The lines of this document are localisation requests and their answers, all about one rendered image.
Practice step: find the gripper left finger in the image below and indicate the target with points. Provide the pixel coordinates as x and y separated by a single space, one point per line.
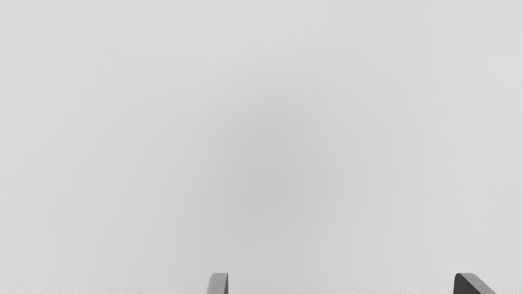
218 284

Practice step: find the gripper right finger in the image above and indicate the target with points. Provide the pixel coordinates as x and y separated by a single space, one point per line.
468 286

